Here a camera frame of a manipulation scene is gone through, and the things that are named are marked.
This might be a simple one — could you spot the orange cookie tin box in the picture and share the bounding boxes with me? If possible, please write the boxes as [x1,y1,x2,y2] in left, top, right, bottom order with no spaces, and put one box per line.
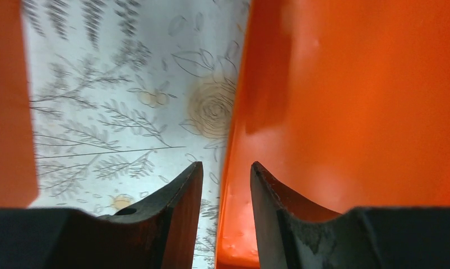
[0,1,38,208]

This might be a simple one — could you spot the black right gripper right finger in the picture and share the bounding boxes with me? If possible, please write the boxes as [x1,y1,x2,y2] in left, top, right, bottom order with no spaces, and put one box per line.
[250,162,450,268]

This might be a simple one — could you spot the orange tin lid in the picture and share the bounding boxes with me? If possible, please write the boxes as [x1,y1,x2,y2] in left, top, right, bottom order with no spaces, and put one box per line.
[215,1,450,268]

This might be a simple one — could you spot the floral table cloth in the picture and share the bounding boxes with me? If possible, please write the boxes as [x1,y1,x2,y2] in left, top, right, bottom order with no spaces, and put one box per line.
[21,1,250,268]

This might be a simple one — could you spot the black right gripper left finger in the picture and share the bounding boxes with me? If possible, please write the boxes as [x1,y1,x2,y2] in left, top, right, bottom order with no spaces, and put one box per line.
[0,161,203,268]

